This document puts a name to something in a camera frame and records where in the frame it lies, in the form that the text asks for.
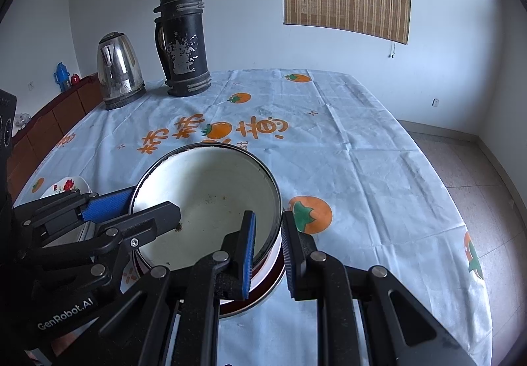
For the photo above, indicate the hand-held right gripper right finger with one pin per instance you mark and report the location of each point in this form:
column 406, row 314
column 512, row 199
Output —
column 288, row 259

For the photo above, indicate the white enamel bowl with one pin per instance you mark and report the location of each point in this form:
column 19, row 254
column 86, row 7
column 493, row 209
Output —
column 206, row 185

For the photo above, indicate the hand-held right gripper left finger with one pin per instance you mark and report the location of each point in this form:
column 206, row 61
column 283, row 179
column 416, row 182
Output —
column 248, row 259

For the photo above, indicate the stainless steel electric kettle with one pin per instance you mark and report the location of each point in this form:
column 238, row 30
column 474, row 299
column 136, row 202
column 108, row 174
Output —
column 119, row 69

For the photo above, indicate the blue thermos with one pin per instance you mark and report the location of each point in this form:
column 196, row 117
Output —
column 61, row 77

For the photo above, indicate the blue printed tablecloth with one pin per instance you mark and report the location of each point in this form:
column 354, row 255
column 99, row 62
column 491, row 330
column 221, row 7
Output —
column 370, row 185

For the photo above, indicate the black vacuum flask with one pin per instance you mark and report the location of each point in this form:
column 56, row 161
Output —
column 185, row 45

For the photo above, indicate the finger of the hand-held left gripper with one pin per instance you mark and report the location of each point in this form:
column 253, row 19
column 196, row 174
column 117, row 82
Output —
column 107, row 205
column 156, row 217

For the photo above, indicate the small red floral plate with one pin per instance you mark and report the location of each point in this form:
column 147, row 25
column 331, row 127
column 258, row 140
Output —
column 61, row 187

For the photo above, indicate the brown wooden cabinet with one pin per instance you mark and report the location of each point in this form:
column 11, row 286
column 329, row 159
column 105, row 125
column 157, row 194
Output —
column 53, row 119

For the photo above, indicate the clear glass items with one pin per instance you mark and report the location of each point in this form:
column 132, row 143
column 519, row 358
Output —
column 23, row 121

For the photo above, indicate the small red object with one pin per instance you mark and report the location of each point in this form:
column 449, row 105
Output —
column 75, row 79

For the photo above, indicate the black flat panel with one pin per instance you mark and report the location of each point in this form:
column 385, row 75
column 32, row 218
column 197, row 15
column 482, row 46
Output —
column 7, row 123

